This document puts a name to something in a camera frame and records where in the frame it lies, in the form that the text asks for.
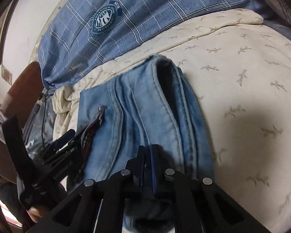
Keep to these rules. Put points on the brown headboard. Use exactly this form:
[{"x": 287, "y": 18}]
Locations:
[{"x": 24, "y": 89}]

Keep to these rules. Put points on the large framed picture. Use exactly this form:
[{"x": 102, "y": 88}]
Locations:
[{"x": 2, "y": 29}]

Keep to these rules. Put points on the blue denim pants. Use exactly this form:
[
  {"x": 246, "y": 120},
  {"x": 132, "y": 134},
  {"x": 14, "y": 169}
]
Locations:
[{"x": 148, "y": 116}]

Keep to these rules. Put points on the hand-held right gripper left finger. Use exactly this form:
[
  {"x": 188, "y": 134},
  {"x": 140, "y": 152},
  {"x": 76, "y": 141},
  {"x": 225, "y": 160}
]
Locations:
[{"x": 142, "y": 172}]

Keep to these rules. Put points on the dark cloth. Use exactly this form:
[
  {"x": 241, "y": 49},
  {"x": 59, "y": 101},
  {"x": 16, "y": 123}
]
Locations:
[{"x": 9, "y": 199}]

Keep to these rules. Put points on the cream leaf-print blanket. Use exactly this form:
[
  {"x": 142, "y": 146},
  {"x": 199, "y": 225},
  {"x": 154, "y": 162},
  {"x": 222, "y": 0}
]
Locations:
[{"x": 232, "y": 89}]

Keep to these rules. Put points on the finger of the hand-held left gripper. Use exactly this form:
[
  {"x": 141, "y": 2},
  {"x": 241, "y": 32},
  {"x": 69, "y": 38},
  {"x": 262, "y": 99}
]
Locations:
[
  {"x": 67, "y": 135},
  {"x": 80, "y": 139}
]

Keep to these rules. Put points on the blue bed sheet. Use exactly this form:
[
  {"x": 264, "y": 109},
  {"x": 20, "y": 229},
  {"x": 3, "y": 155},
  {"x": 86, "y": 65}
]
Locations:
[{"x": 288, "y": 32}]

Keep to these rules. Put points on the small wall picture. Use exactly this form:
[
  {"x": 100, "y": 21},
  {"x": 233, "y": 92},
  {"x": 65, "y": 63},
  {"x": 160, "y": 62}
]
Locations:
[{"x": 6, "y": 74}]

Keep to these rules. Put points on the blue plaid quilt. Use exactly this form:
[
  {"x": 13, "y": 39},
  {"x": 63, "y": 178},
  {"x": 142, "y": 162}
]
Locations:
[{"x": 148, "y": 12}]

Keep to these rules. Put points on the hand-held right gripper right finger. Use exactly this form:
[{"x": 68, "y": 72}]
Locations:
[{"x": 154, "y": 174}]

